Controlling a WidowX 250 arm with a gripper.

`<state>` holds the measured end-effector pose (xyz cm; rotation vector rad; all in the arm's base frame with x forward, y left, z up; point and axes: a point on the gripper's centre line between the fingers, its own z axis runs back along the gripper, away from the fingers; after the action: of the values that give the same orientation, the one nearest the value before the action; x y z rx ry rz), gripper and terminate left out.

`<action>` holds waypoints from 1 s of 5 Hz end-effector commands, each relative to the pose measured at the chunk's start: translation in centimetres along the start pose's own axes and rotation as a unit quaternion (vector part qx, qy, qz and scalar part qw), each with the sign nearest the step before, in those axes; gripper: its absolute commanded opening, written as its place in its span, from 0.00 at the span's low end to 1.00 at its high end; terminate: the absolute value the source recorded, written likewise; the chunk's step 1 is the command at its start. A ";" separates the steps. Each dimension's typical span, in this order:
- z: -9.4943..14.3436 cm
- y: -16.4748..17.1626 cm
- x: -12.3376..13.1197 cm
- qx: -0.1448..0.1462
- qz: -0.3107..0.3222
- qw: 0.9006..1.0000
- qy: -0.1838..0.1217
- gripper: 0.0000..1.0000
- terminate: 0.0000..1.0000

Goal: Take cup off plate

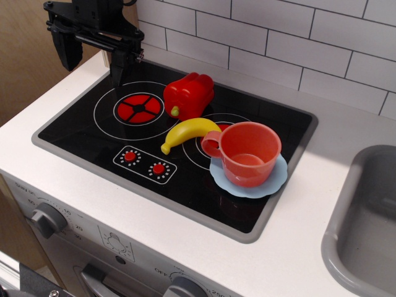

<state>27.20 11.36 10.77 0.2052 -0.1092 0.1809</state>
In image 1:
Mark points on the grey toy sink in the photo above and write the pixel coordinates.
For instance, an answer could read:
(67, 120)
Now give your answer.
(358, 246)

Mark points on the light blue plastic plate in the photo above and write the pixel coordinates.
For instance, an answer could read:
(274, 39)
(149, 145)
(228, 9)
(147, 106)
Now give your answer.
(276, 179)

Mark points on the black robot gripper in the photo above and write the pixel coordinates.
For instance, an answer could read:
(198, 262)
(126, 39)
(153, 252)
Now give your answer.
(100, 24)

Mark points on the orange plastic cup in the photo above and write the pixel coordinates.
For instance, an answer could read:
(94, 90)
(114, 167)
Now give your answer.
(248, 151)

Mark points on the red toy bell pepper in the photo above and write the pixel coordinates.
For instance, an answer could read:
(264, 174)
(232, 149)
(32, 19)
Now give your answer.
(188, 97)

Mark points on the grey timer knob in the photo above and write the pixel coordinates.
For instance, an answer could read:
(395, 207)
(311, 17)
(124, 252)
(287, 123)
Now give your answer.
(47, 220)

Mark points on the grey oven door handle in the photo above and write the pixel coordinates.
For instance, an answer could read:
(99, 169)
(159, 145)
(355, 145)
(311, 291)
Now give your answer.
(93, 279)

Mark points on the grey oven knob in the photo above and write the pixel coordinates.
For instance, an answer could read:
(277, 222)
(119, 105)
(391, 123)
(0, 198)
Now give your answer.
(183, 287)

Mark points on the black device with screw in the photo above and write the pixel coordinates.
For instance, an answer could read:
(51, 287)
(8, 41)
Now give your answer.
(37, 285)

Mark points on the black toy stovetop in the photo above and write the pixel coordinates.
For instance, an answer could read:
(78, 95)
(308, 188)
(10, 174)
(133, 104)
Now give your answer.
(120, 134)

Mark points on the wooden side panel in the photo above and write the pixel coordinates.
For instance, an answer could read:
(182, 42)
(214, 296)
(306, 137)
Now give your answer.
(30, 65)

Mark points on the yellow toy banana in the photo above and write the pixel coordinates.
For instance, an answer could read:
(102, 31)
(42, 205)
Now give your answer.
(186, 130)

